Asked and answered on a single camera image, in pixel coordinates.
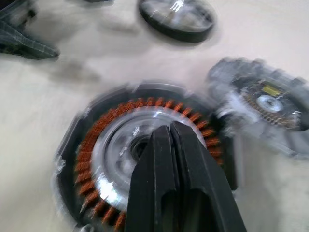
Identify black motor housing copper windings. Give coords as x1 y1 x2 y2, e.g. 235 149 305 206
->
52 81 239 232

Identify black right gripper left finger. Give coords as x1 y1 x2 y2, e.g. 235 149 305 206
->
125 124 182 232

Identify grey motor lid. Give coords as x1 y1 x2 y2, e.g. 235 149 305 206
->
207 57 309 161

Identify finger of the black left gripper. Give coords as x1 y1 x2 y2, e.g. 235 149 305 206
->
0 0 39 26
0 18 60 60

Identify silver spoked rotor black rim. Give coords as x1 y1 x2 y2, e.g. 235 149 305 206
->
138 0 218 44

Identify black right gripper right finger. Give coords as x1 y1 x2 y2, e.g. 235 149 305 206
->
171 120 247 232

